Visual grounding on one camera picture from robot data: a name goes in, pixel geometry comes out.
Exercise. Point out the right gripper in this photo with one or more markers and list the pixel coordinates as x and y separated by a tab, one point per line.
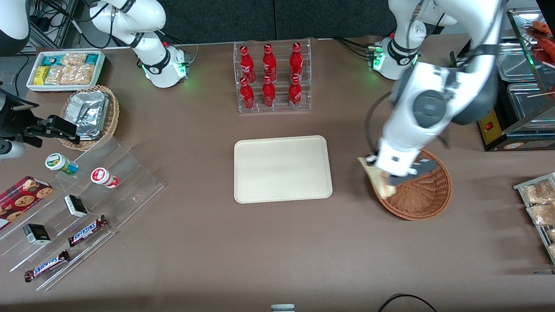
13	120

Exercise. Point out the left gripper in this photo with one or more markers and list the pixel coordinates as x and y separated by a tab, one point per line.
370	163

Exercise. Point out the triangular sandwich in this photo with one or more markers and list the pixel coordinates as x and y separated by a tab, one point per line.
380	182

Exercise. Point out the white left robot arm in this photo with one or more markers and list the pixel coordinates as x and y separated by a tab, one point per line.
433	78

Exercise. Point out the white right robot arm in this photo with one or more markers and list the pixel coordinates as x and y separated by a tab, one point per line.
151	17

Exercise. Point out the brown wicker basket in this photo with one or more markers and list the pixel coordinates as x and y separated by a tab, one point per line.
425	199

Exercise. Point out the light wicker basket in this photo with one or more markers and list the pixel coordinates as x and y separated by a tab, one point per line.
112	117

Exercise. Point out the cream plastic tray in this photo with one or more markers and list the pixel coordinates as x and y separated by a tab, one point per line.
282	169

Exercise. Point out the tray of packaged snacks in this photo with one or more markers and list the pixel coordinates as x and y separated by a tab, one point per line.
520	187

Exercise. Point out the green lid yogurt cup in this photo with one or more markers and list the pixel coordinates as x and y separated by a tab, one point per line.
58	162

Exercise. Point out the silver foil packs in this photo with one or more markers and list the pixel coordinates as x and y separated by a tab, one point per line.
89	113

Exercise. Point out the white rectangular snack bin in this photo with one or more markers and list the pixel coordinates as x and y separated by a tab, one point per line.
31	84

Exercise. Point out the yellow snack pack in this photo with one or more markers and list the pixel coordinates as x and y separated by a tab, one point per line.
41	75

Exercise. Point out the clear rice cracker bag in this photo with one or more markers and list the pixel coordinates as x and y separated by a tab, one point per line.
69	74
73	59

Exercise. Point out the red lid yogurt cup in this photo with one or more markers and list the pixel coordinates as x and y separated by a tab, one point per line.
102	176

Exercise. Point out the red plaid cookie box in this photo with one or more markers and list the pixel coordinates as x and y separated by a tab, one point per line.
21	199

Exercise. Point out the teal snack pack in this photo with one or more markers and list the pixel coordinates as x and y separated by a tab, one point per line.
91	59
53	60

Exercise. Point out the small black carton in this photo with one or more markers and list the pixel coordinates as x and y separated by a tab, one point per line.
37	234
76	206

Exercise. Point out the clear acrylic step display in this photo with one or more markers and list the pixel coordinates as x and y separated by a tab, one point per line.
130	173

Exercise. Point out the Snickers bar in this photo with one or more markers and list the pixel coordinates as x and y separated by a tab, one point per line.
47	265
86	231

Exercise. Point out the black yellow control box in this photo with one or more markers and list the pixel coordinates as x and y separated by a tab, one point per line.
490	130

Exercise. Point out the red cola bottle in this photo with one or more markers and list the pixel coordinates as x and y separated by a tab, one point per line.
295	93
296	58
269	60
246	95
246	63
269	93

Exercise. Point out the clear acrylic bottle rack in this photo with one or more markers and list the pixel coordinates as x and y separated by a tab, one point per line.
282	106

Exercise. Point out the clear bag of snacks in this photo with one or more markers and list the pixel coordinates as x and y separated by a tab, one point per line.
540	193
542	214

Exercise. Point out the black glass food warmer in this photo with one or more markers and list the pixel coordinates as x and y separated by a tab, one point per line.
529	99

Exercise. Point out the grey object at edge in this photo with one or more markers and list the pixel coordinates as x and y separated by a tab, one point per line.
282	308

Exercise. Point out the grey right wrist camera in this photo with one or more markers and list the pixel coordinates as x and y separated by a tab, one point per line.
11	150

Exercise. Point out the aluminium frame post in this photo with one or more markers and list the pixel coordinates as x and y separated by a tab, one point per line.
56	26

